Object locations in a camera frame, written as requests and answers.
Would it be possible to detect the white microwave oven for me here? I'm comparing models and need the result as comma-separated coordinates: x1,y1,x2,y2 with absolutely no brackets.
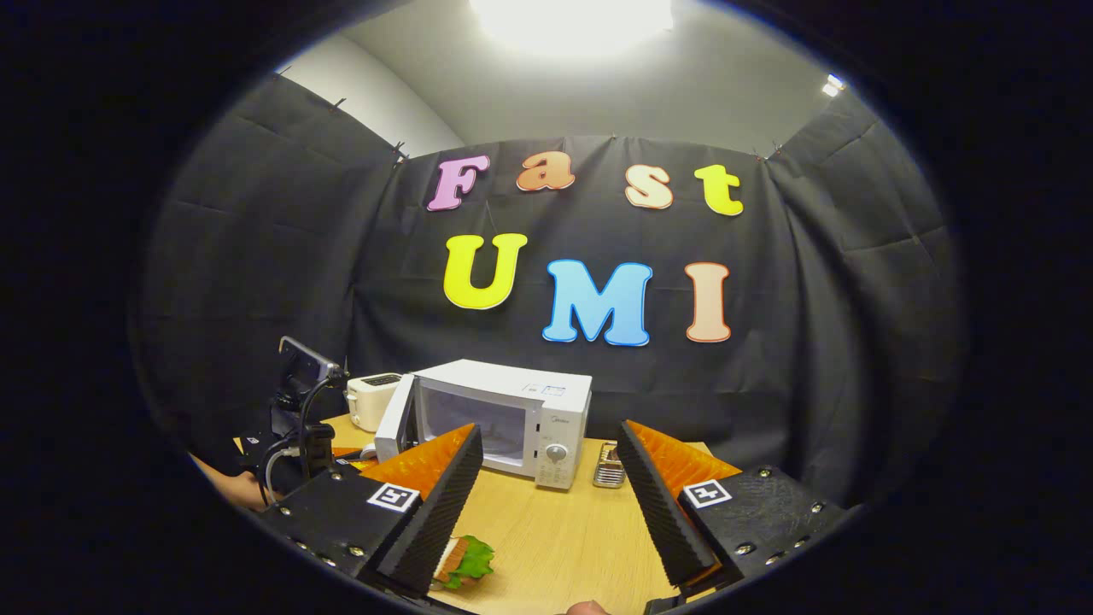
374,359,593,491

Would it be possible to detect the sandwich with green lettuce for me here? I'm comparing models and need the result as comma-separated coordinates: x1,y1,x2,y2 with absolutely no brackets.
431,536,496,590

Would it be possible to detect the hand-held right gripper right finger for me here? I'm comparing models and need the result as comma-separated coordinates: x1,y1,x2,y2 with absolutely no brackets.
617,420,848,595

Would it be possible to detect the white toaster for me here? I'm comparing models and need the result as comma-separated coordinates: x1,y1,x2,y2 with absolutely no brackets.
345,373,403,433

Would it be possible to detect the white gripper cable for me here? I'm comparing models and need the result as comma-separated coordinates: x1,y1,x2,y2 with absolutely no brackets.
263,448,301,507

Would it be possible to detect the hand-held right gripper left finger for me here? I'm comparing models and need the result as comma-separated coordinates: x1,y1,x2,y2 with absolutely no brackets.
256,425,485,599

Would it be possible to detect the metal wire basket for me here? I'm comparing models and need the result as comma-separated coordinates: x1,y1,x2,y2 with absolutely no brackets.
593,442,628,489

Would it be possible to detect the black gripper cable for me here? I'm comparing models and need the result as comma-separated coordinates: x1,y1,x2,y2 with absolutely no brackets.
296,372,346,479

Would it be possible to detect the large ceiling light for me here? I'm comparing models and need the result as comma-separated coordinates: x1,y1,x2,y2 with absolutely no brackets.
468,0,675,59

